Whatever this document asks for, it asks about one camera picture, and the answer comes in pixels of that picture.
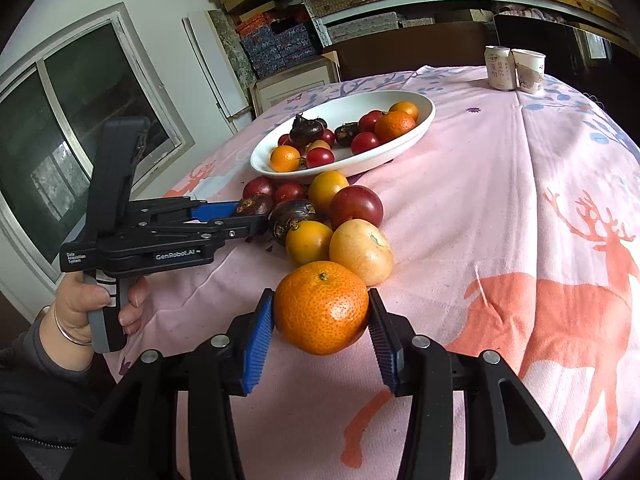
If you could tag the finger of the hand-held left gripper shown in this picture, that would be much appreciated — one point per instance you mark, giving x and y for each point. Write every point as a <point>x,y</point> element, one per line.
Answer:
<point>240,230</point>
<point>220,209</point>

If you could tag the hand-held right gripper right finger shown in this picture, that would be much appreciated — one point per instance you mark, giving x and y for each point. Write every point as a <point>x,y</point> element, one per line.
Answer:
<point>382,355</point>

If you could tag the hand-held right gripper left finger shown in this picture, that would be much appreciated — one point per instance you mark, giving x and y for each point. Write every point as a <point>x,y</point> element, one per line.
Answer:
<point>257,355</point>

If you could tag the dark water chestnut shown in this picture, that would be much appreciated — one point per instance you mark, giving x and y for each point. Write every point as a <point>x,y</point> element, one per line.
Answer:
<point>295,217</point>
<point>346,133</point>
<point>254,205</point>
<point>306,130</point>

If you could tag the tiny yellow kumquat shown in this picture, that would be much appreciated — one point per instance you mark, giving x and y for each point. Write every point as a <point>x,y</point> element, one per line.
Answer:
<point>319,144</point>

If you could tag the white plate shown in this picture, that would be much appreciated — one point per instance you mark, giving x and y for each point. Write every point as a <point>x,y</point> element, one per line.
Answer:
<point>345,105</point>

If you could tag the person's left forearm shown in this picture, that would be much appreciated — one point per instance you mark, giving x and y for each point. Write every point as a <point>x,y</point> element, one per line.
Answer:
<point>40,390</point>

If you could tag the person's left hand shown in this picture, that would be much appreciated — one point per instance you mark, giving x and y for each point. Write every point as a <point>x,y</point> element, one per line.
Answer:
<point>72,300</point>

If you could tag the dark red plum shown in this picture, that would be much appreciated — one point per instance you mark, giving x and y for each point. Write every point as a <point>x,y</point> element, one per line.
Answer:
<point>356,206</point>
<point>259,187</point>

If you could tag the pale yellow round fruit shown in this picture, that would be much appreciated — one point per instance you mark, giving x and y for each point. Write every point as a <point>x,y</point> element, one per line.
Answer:
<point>361,252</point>

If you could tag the wooden toothpick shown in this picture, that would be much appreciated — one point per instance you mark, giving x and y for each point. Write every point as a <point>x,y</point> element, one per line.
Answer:
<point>480,282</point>

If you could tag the white framed window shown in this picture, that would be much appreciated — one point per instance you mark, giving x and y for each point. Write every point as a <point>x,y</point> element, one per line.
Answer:
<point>85,125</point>

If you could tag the beige framed picture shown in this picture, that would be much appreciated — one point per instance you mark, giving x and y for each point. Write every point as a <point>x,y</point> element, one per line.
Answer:
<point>295,87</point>

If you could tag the white framed board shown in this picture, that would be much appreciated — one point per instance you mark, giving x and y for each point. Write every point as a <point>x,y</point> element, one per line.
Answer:
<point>210,60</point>

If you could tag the green marbled panel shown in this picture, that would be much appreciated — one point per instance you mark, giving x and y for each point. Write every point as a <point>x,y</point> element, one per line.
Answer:
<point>232,45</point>

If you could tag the stack of blue patterned boxes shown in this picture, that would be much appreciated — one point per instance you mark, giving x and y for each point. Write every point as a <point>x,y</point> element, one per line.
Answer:
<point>280,45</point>

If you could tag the pink deer print tablecloth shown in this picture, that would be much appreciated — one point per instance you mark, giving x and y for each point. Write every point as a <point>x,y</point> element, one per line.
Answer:
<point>475,185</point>

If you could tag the row of grey patterned boxes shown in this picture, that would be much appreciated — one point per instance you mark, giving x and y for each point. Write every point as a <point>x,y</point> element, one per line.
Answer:
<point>370,27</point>

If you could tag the white metal shelf rack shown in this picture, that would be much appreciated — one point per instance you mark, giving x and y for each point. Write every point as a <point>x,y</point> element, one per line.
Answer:
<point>380,10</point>

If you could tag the beverage can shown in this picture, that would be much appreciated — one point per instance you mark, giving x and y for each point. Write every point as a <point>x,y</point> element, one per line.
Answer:
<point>498,67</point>

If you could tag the white paper cup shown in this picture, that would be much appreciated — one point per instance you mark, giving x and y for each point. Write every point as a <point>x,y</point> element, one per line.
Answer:
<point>529,72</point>

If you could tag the black glossy panel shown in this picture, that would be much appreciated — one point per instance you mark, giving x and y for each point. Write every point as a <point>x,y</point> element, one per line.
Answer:
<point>525,32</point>

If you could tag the pink cloth bundle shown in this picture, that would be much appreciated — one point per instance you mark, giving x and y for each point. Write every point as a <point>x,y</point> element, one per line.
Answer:
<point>530,11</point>

